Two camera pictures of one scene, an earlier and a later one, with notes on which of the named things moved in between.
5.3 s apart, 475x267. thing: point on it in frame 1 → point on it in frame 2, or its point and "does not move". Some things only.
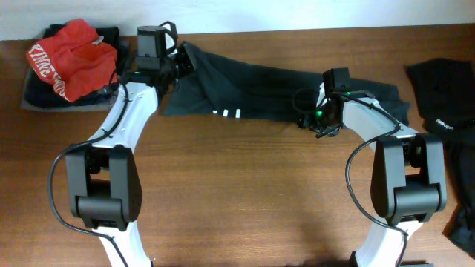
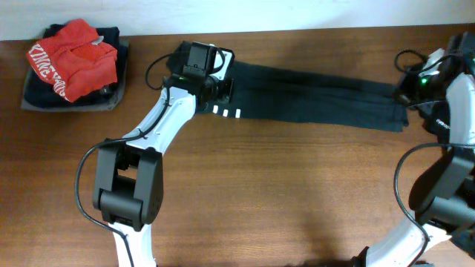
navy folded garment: (39, 93) does not move
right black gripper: (308, 120) → (403, 89)
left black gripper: (188, 64) → (224, 93)
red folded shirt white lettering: (74, 60) does not move
